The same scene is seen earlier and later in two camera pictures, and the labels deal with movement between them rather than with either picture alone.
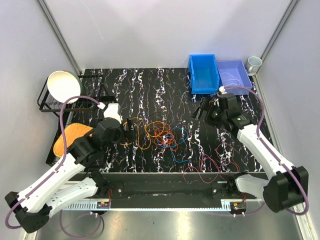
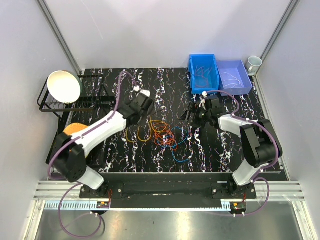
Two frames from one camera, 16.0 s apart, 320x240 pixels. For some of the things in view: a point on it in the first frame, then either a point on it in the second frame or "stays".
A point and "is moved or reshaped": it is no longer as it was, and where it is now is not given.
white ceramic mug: [253, 64] stays
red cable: [200, 166] → [201, 76]
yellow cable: [148, 134] is moved or reshaped
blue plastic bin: [204, 73] stays
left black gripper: [128, 136] → [146, 112]
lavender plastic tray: [234, 73] stays
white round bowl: [63, 85] stays
